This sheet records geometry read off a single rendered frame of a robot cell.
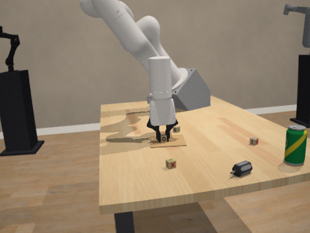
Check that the tan square mat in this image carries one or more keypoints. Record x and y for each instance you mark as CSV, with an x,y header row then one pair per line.
x,y
174,140

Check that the green soda can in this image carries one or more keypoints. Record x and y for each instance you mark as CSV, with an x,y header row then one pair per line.
x,y
295,147

